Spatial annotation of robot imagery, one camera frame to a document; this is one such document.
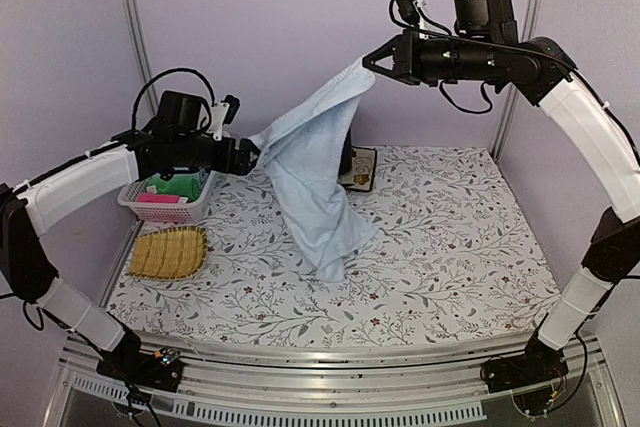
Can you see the light blue towel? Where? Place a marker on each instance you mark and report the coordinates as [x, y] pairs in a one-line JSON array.
[[300, 152]]

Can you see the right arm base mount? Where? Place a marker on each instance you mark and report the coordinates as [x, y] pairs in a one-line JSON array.
[[523, 370]]

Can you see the aluminium front rail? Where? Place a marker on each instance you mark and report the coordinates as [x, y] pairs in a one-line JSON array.
[[425, 385]]

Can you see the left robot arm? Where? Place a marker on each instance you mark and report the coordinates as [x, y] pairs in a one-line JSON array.
[[31, 211]]

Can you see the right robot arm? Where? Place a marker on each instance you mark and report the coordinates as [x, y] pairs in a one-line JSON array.
[[567, 98]]

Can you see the white plastic basket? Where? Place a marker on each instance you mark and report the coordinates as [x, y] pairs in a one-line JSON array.
[[186, 212]]

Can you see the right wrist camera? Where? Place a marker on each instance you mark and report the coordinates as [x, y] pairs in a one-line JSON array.
[[412, 14]]

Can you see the black tall cup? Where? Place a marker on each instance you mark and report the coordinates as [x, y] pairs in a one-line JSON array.
[[345, 165]]

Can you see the green rolled towel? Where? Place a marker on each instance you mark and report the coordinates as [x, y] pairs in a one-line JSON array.
[[182, 185]]

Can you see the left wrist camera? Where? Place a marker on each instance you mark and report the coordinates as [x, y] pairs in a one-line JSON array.
[[223, 113]]

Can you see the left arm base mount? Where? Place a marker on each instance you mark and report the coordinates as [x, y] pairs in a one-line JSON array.
[[153, 371]]

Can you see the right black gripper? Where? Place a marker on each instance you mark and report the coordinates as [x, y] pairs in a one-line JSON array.
[[408, 66]]

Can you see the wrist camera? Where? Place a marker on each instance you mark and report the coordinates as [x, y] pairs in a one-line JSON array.
[[412, 14], [223, 113]]

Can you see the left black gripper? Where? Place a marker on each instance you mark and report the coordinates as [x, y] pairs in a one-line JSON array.
[[227, 162]]

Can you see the floral square coaster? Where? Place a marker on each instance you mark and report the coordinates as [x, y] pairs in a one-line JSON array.
[[363, 168]]

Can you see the left aluminium post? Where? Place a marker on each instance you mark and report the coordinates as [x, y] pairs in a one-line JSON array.
[[134, 23]]

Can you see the pink rolled towel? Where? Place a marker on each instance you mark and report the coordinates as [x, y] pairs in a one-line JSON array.
[[154, 198]]

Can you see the woven bamboo tray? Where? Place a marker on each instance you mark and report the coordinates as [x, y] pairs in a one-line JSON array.
[[171, 254]]

